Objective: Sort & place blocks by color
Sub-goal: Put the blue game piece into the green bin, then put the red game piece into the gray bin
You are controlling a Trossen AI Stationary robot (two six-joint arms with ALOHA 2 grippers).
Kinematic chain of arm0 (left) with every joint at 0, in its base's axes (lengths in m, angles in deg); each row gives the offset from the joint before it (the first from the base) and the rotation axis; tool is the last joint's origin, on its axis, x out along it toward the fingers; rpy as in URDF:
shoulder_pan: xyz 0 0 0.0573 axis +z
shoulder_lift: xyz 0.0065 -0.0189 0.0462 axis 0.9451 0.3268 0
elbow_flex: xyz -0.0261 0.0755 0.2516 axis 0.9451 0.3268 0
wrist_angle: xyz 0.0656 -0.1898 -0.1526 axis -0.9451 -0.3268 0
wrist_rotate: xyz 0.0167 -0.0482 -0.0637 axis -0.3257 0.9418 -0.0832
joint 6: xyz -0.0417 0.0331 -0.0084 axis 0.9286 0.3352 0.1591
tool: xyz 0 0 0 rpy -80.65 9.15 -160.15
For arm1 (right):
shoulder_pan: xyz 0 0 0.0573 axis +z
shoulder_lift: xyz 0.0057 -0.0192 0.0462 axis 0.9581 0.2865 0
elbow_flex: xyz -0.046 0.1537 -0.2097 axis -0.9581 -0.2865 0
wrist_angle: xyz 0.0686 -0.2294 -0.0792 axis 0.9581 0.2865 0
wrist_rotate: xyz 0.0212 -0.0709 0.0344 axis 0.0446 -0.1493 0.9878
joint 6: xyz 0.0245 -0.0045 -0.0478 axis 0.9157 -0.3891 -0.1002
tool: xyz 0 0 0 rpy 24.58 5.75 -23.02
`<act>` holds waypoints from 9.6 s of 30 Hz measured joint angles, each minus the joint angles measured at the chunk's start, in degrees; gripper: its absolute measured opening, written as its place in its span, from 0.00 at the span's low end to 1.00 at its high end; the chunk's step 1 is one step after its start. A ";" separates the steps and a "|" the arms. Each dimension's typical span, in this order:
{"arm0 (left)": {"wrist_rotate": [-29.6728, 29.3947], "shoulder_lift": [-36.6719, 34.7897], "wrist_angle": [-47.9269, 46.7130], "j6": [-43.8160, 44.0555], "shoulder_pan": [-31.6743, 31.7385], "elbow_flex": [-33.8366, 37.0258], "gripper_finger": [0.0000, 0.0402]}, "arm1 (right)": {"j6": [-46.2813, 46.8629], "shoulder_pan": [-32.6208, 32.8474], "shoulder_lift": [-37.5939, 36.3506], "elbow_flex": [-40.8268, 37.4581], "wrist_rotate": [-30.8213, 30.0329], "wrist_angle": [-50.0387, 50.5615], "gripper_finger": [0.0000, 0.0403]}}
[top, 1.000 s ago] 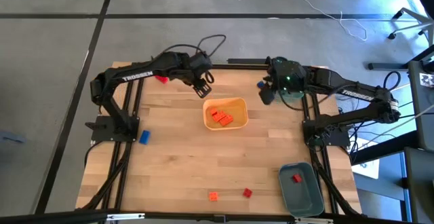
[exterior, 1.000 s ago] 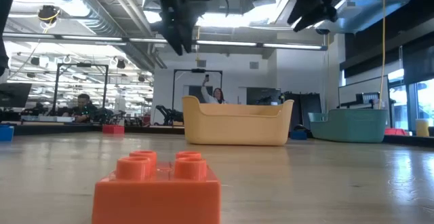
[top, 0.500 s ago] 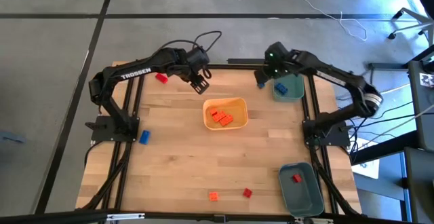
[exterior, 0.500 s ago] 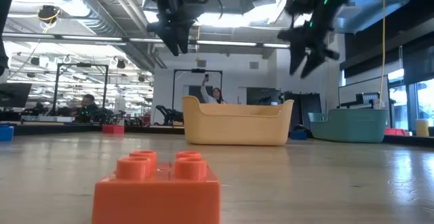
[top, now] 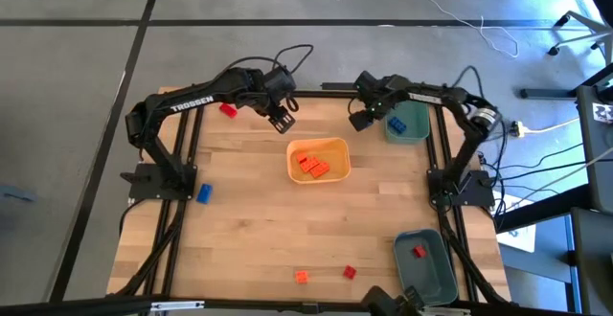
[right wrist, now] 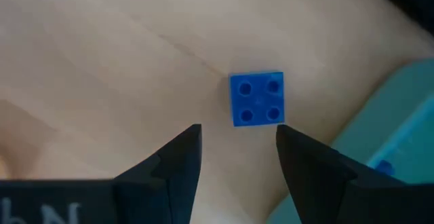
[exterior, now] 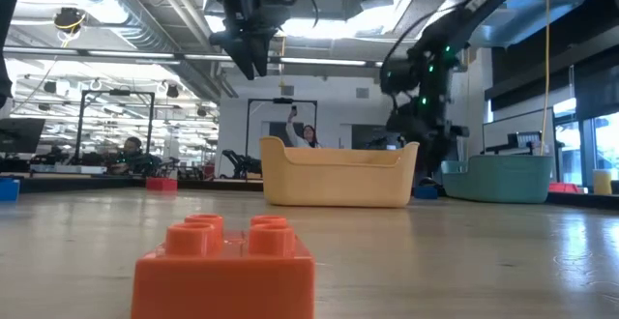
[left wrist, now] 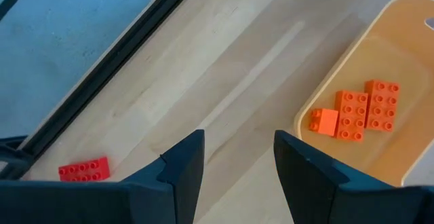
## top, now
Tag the grey desk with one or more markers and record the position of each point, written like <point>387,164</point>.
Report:
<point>594,134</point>

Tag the black aluminium rig frame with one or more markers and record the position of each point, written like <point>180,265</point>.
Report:
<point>321,94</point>

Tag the yellow plastic bin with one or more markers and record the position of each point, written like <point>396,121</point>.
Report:
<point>335,155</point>

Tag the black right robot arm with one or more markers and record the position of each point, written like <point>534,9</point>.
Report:
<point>424,98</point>

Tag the black-white fiducial marker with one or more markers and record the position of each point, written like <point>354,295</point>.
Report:
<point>602,113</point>

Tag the blue tape piece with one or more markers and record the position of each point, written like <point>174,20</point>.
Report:
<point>16,194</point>

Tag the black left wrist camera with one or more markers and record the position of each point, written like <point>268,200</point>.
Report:
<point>280,83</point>

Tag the silver metal bracket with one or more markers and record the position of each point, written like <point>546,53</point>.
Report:
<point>450,311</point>
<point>177,305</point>

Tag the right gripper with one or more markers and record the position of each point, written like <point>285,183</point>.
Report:
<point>361,120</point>

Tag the grey office chair base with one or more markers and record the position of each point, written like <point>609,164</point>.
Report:
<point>584,21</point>

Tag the white power strip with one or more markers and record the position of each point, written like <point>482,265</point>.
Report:
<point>517,128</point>

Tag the dark grey cabinet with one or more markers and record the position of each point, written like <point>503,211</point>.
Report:
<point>594,258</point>

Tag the blue two-by-four block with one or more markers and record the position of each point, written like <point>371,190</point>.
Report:
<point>204,194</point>
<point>397,125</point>

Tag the white paper sheet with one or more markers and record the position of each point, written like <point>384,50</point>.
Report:
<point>522,241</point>

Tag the orange two-by-four block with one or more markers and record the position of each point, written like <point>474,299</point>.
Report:
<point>319,169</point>
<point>309,164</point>

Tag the red two-by-four block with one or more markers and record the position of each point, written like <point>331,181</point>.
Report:
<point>228,110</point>

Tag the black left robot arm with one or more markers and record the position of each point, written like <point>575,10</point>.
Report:
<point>191,106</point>

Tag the red two-by-two block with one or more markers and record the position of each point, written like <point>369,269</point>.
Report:
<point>349,272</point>
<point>420,252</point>

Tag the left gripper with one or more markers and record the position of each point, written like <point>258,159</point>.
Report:
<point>262,103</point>

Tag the green plastic bin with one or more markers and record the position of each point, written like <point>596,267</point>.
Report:
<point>431,277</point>
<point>416,124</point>

